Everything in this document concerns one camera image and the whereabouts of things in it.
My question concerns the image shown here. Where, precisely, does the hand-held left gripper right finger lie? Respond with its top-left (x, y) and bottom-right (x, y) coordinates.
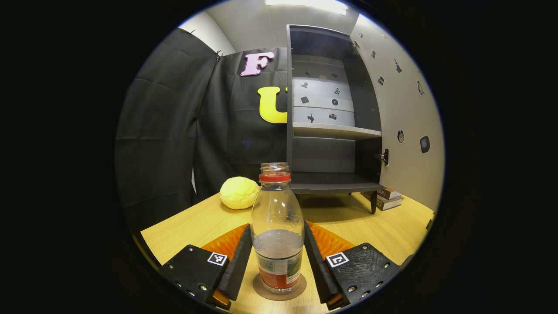
top-left (304, 221), bottom-right (401, 310)

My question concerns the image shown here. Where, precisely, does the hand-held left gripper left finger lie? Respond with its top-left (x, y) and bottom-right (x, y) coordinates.
top-left (159, 224), bottom-right (253, 311)

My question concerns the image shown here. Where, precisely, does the brown round coaster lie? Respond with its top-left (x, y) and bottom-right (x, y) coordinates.
top-left (253, 273), bottom-right (307, 301)

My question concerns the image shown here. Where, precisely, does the clear bottle red label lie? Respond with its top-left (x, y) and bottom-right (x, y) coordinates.
top-left (251, 162), bottom-right (305, 294)

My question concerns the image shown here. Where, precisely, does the beige cabinet door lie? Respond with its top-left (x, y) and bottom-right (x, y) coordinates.
top-left (350, 14), bottom-right (445, 212)

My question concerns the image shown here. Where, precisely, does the white cabinet shelf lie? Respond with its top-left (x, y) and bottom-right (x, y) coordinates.
top-left (292, 123), bottom-right (382, 140)

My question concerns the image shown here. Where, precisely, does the yellow round bun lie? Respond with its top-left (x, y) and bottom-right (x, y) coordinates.
top-left (219, 176), bottom-right (261, 210)

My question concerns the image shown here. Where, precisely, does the black backdrop cloth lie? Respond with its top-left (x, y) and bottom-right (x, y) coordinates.
top-left (114, 27), bottom-right (290, 238)

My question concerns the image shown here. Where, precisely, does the large ceiling light panel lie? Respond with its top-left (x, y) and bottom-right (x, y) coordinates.
top-left (265, 0), bottom-right (349, 16)

